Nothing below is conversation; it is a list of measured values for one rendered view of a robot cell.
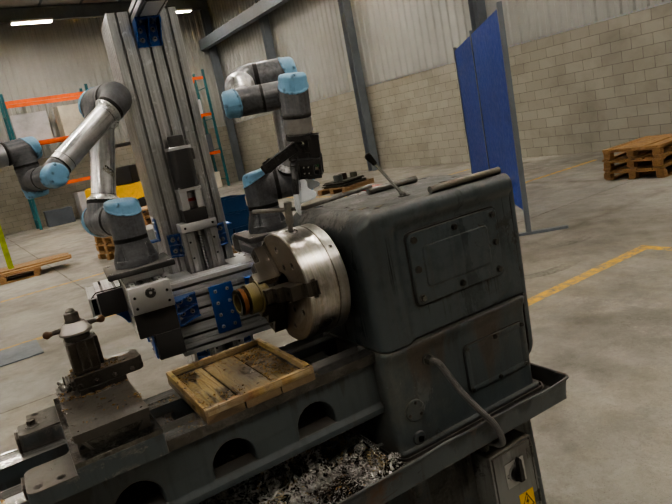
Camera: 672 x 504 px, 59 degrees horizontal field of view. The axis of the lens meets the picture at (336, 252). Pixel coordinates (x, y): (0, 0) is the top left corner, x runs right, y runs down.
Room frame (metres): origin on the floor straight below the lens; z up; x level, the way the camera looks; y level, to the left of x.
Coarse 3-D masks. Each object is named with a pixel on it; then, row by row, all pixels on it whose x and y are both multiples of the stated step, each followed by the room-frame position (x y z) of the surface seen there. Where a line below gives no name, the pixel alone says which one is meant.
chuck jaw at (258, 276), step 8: (256, 248) 1.68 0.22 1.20; (264, 248) 1.69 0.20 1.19; (256, 256) 1.67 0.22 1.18; (264, 256) 1.67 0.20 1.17; (256, 264) 1.65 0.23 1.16; (264, 264) 1.65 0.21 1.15; (272, 264) 1.66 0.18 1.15; (256, 272) 1.64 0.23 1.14; (264, 272) 1.64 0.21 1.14; (272, 272) 1.64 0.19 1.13; (280, 272) 1.65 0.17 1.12; (256, 280) 1.61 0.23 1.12; (264, 280) 1.62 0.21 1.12; (272, 280) 1.65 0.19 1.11
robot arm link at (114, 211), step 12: (108, 204) 2.03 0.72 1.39; (120, 204) 2.02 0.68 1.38; (132, 204) 2.04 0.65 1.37; (108, 216) 2.03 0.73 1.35; (120, 216) 2.02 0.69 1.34; (132, 216) 2.03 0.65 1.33; (108, 228) 2.05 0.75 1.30; (120, 228) 2.02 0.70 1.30; (132, 228) 2.03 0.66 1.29; (144, 228) 2.07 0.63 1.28
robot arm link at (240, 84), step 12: (240, 72) 1.96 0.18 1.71; (252, 72) 2.00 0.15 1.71; (228, 84) 1.93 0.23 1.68; (240, 84) 1.73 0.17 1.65; (252, 84) 1.96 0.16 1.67; (228, 96) 1.63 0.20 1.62; (240, 96) 1.63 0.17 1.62; (252, 96) 1.63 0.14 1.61; (228, 108) 1.63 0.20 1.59; (240, 108) 1.63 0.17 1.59; (252, 108) 1.64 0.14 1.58; (264, 108) 1.65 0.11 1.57
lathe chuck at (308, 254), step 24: (264, 240) 1.70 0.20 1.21; (288, 240) 1.59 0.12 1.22; (312, 240) 1.59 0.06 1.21; (288, 264) 1.59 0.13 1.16; (312, 264) 1.54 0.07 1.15; (336, 288) 1.54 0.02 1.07; (288, 312) 1.65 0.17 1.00; (312, 312) 1.51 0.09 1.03; (336, 312) 1.56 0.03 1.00; (312, 336) 1.59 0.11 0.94
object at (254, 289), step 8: (240, 288) 1.58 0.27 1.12; (248, 288) 1.57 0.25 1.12; (256, 288) 1.57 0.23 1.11; (264, 288) 1.59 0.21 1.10; (232, 296) 1.60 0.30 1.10; (240, 296) 1.55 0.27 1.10; (248, 296) 1.56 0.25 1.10; (256, 296) 1.56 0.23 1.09; (264, 296) 1.56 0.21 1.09; (240, 304) 1.60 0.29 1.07; (248, 304) 1.55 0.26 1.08; (256, 304) 1.56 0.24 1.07; (264, 304) 1.56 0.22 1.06; (240, 312) 1.57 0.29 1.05; (248, 312) 1.56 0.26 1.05; (256, 312) 1.57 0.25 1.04
